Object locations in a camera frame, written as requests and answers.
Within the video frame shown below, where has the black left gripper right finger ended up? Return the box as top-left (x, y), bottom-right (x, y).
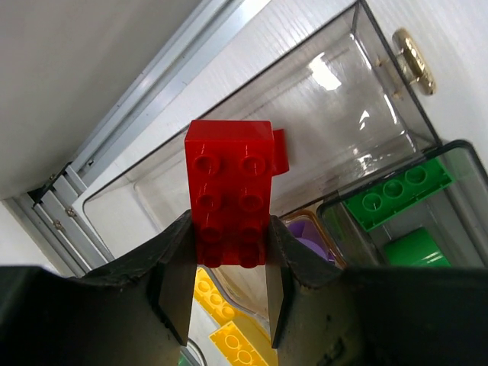
top-left (265, 217), bottom-right (487, 365)

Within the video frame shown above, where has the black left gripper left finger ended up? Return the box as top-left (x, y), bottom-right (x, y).
top-left (1, 212), bottom-right (197, 365)

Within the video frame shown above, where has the purple rounded lego block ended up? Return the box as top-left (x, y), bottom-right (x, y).
top-left (287, 219), bottom-right (336, 264)

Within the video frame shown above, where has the long yellow lego plate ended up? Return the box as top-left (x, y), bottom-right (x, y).
top-left (209, 316), bottom-right (278, 366)

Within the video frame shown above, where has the green sloped lego brick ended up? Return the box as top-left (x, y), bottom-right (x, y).
top-left (384, 227), bottom-right (451, 267)

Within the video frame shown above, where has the green two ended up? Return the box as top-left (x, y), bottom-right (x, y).
top-left (344, 159), bottom-right (454, 232)

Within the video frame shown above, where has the red brick with cupcake print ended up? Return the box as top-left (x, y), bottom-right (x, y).
top-left (185, 120), bottom-right (275, 268)

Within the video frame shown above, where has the yellow lego brick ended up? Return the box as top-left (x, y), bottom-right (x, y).
top-left (194, 268), bottom-right (239, 326)

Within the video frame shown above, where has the red lego brick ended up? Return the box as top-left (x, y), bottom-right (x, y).
top-left (273, 129), bottom-right (290, 176)

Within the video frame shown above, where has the gold container handle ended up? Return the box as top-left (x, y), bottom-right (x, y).
top-left (392, 27), bottom-right (437, 95)

